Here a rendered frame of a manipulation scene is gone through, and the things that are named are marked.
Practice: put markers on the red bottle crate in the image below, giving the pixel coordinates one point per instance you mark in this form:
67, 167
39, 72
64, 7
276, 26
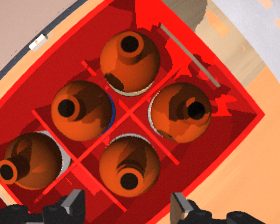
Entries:
26, 108

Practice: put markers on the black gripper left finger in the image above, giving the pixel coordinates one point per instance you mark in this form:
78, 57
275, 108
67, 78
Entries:
70, 211

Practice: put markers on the brown bottle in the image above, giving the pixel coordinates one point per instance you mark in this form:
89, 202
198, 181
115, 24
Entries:
131, 153
175, 107

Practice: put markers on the grey rectangular tray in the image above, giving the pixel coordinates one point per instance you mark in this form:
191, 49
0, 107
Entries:
20, 19

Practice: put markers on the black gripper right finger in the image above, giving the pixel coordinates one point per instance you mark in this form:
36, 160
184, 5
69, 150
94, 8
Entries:
181, 209

